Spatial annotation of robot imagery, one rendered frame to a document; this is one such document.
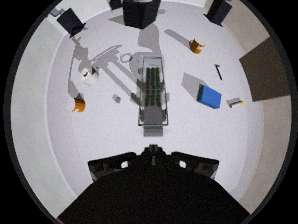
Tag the blue block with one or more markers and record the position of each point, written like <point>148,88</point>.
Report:
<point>209,97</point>

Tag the orange pill bottle with white cap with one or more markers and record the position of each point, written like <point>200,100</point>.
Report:
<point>76,105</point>

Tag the orange pill bottle with white label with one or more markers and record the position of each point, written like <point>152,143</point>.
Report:
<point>197,45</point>

